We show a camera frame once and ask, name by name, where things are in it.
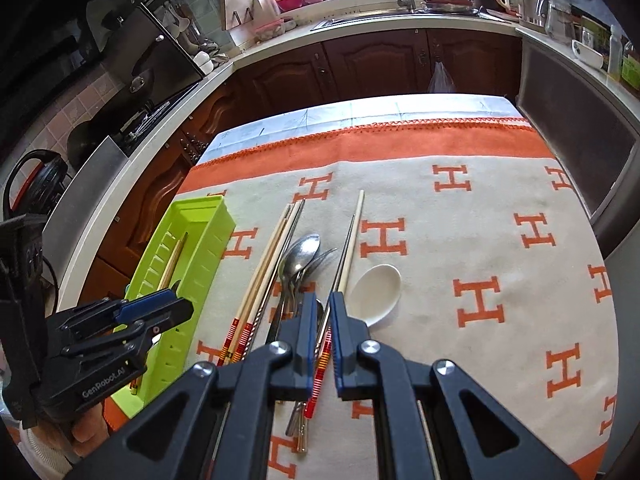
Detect white ceramic spoon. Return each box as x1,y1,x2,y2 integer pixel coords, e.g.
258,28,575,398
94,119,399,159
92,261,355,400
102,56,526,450
344,263,403,329

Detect hanging plastic bag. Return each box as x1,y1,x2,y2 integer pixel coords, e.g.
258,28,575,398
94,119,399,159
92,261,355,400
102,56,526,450
427,60,457,94

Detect pale blue table cover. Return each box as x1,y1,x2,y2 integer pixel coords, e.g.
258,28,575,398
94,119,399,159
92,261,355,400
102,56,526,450
204,93,522,167

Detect hanging kitchen utensils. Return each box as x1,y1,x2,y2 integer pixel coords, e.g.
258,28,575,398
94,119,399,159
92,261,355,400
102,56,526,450
165,0,221,68

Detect brown wooden kitchen cabinets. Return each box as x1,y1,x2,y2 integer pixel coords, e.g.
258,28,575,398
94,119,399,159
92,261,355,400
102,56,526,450
77,27,523,311

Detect black wok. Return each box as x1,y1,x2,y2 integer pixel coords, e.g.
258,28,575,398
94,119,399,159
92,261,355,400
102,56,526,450
65,121,108,173

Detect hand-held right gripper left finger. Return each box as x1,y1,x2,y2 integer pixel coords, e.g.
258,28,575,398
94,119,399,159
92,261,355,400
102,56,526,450
62,292,326,480

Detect white kitchen countertop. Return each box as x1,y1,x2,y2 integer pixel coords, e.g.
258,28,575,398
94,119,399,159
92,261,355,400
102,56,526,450
42,7,640,311

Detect wooden cutting board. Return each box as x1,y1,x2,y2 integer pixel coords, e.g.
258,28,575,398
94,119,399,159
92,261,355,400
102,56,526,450
219,0,281,46

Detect pink lidded food container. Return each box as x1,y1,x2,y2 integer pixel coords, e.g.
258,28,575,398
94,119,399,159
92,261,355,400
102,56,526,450
255,19,286,41

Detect glass pitcher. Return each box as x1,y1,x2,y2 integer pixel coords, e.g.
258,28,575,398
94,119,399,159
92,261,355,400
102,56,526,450
537,0,577,45

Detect steel sink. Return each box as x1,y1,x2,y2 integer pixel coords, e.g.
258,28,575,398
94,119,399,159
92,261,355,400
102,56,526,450
310,7,426,31

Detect black range hood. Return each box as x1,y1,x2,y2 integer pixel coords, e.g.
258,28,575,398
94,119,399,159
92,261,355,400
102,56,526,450
85,2,207,111

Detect white bowl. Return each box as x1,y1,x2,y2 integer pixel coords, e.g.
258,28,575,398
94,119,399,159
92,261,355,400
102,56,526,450
571,39,606,68

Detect black red cooker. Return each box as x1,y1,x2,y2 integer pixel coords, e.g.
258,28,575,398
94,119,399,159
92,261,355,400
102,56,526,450
2,149,69,217

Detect black gas stove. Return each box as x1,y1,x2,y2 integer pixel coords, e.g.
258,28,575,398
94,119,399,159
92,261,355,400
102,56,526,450
107,80,201,156

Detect person's left hand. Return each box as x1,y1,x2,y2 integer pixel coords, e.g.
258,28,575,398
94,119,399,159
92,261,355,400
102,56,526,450
69,399,110,462

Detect green plastic utensil tray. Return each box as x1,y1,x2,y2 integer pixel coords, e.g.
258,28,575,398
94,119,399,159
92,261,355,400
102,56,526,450
109,195,238,418

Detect person's left forearm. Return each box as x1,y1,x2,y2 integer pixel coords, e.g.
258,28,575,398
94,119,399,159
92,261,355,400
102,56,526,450
17,425,76,478

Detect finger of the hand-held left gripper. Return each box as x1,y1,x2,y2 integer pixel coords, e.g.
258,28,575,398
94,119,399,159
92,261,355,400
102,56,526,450
55,282,195,337
56,324,162,360

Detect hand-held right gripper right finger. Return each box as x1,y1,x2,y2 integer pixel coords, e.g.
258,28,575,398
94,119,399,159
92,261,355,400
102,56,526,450
327,290,583,480

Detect green packaged box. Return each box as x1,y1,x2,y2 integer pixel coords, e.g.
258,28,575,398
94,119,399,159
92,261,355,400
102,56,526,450
607,25,640,86

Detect metal fork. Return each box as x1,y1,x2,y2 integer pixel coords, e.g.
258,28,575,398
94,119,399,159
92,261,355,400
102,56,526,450
300,247,339,311

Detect stainless steel panel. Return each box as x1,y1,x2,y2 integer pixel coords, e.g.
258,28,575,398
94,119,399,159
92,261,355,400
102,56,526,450
42,135,128,281

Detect orange grey printed blanket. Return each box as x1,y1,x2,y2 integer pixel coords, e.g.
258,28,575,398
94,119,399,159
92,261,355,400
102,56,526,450
102,117,622,480

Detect large metal spoon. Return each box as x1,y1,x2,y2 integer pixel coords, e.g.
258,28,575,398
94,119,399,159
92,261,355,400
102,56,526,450
265,233,322,348

